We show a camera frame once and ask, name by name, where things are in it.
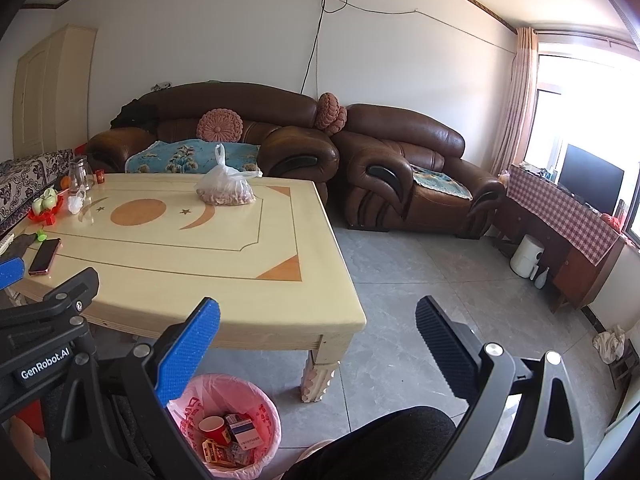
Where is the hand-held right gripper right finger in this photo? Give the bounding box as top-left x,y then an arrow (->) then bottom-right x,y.
416,296 -> 586,480

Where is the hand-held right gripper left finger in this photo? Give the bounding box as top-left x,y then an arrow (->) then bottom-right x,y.
42,297 -> 221,480

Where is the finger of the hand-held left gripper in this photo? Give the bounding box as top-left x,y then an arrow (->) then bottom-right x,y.
0,256 -> 26,291
0,267 -> 100,331

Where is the red paper cup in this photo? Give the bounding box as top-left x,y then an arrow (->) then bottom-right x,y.
198,415 -> 232,447

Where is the trash bin with pink liner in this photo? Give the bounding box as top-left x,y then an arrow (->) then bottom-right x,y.
167,374 -> 282,470

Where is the white blue medicine box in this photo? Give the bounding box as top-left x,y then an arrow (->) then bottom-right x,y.
229,419 -> 265,451

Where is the person's left forearm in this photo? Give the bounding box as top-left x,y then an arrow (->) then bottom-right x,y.
7,415 -> 51,480

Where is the black wallet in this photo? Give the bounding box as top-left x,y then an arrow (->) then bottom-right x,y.
0,234 -> 38,263

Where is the pink smartphone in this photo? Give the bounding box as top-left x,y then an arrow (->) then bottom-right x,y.
28,237 -> 62,277

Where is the red tray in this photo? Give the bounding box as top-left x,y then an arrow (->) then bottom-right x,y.
27,195 -> 66,226

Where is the green white teapot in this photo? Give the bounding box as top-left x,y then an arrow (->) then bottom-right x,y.
31,187 -> 60,213

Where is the beige coffee table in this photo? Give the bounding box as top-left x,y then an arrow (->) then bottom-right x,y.
0,172 -> 368,403

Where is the white tissue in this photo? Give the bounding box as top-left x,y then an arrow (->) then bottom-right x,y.
67,185 -> 90,215

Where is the floral patterned couch cover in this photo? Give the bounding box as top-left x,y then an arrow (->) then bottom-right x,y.
0,150 -> 88,233

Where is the person's leg in dark pants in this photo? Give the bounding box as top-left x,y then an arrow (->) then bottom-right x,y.
280,406 -> 458,480

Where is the glass pitcher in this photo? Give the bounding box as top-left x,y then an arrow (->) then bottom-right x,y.
67,157 -> 93,193

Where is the white round appliance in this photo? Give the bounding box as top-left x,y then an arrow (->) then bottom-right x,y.
510,234 -> 546,279

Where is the wooden television cabinet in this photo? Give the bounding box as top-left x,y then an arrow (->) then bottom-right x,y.
492,185 -> 628,313

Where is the person's pink slipper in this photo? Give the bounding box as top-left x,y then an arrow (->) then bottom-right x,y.
295,439 -> 333,466

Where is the white crumpled cloth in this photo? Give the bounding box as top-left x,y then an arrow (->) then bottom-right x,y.
592,325 -> 627,365

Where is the plastic bag of peanuts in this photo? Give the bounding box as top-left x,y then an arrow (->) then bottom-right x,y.
195,143 -> 263,207

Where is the blue armchair seat cover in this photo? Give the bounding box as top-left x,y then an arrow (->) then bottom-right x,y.
412,165 -> 473,202

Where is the blue floral sofa cover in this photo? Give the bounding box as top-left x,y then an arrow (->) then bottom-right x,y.
125,138 -> 262,175

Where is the small wooden stool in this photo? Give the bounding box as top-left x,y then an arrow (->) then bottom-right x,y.
607,345 -> 638,391

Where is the cream wardrobe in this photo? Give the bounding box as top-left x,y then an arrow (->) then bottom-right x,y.
12,24 -> 97,160

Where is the red checked cloth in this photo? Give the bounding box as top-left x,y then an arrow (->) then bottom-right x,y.
505,163 -> 626,267

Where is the dark clothing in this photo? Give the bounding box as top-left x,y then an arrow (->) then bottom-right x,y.
110,99 -> 158,131

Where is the brown leather armchair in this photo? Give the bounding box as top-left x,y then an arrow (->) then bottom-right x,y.
330,103 -> 506,239

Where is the black television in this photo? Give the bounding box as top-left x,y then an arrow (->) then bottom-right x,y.
557,143 -> 626,216

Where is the pink round cushion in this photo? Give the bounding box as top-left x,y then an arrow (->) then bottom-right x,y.
327,105 -> 348,136
196,108 -> 244,143
315,92 -> 342,130

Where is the brown leather sofa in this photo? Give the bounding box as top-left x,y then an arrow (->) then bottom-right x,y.
86,81 -> 341,196

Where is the pink curtain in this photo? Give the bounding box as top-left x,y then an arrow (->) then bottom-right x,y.
492,26 -> 540,177

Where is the window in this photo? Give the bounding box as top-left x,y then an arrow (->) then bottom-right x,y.
530,42 -> 640,241

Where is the black wall cable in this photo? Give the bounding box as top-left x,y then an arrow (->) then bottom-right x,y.
300,0 -> 351,98

